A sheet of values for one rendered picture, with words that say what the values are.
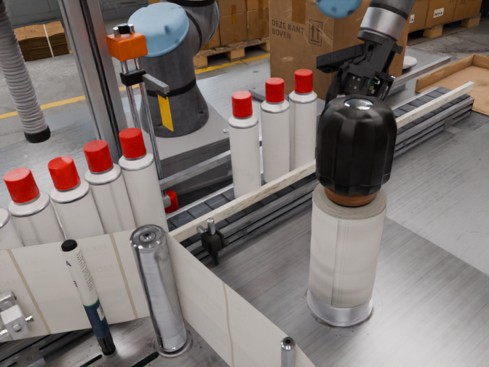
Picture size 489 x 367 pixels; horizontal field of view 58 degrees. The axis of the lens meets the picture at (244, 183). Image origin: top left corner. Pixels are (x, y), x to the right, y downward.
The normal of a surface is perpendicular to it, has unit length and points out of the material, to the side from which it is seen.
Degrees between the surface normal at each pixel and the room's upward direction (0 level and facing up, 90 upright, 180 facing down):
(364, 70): 60
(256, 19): 88
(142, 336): 0
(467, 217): 0
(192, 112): 75
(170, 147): 5
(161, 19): 12
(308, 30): 90
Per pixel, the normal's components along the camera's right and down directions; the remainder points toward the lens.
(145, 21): -0.10, -0.68
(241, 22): 0.50, 0.43
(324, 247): -0.72, 0.46
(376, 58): -0.72, -0.07
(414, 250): -0.06, -0.82
